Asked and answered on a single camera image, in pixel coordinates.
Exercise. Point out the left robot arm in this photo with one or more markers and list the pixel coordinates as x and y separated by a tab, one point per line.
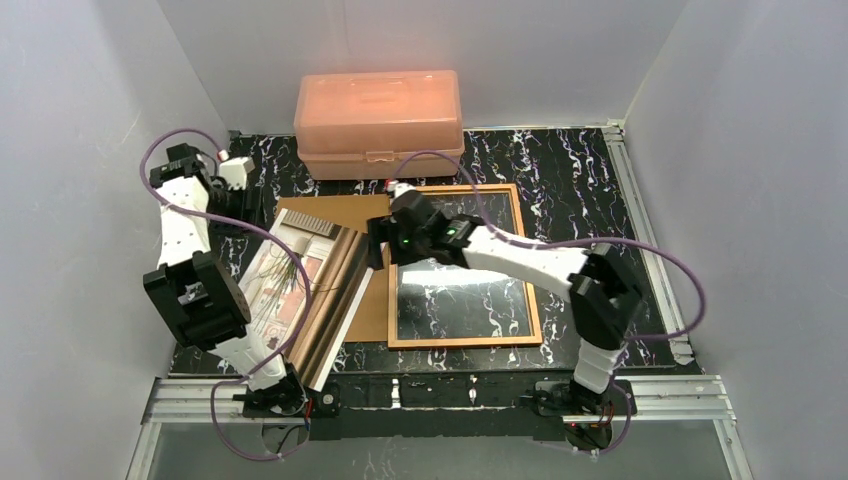
198	299

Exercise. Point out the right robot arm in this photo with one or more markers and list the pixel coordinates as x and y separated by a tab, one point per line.
602	290

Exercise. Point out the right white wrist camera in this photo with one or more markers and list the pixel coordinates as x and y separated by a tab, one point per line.
397	188

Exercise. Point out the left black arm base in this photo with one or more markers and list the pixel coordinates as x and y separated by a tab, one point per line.
291	402

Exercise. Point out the pink plastic storage box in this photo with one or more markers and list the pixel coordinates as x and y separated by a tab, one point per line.
363	126

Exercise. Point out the brown wooden picture frame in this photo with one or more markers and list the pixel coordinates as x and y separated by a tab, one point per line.
464	341

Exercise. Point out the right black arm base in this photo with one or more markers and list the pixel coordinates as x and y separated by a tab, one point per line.
567	398

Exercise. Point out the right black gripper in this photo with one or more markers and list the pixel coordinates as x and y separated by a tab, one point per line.
377	241

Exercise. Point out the aluminium front rail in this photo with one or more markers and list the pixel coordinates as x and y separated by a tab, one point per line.
652	397

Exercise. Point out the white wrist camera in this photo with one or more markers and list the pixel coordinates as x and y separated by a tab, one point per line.
235	172
397	188

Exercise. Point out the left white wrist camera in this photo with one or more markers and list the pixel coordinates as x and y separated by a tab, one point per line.
235	172

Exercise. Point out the window and plant photo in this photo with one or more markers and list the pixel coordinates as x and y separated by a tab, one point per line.
308	302

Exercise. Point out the clear acrylic sheet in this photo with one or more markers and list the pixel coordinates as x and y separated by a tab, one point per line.
464	298

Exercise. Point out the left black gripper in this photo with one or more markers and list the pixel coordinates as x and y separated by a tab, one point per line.
240	201

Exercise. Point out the brown cardboard backing board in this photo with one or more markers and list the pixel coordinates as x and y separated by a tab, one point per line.
371	319

